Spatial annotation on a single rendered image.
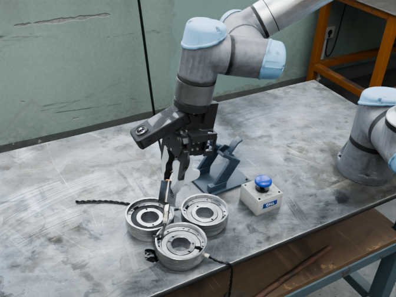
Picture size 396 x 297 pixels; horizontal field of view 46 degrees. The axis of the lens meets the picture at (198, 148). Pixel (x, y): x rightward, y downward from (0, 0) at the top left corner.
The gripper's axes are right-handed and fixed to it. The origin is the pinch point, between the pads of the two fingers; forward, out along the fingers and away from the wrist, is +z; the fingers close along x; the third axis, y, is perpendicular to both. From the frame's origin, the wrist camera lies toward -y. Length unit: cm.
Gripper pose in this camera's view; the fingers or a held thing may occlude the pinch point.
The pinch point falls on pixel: (168, 184)
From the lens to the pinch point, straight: 100.8
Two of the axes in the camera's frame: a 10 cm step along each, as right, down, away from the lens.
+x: -4.8, -5.1, 7.1
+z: -1.7, 8.5, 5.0
